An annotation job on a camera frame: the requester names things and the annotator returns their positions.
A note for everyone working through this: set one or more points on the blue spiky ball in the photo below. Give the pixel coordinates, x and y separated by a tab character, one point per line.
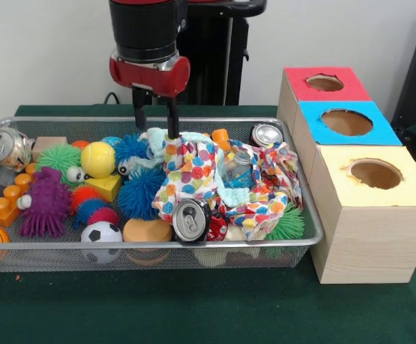
141	193

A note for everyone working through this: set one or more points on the wooden box with three holes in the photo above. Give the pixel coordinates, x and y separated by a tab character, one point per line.
373	243

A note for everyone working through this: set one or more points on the colourful dotted cloth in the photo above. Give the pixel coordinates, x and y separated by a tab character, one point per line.
193	168

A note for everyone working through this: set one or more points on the silver drink can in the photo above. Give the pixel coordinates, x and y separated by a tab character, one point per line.
188	220

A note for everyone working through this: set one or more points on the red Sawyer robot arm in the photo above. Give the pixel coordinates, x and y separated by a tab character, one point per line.
143	28

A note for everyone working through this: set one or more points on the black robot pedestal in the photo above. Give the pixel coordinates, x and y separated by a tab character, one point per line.
208	53

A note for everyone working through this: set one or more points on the mint green knitted cloth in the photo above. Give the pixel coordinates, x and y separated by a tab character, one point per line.
154	138

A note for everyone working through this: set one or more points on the small soccer ball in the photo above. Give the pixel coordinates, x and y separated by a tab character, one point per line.
101	233

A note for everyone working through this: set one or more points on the orange foam cylinder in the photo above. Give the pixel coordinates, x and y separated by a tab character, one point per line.
147	231

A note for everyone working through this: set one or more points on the shallow metal mesh bin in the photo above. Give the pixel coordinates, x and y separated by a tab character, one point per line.
50	246

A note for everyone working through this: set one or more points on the purple spiky toy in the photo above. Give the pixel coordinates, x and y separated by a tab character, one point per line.
46	204

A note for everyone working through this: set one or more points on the yellow tennis ball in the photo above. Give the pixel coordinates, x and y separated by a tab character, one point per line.
98	158

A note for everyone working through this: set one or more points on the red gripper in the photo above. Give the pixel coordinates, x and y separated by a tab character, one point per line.
147	77

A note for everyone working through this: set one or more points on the green spiky ball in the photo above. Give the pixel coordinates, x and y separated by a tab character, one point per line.
57	157

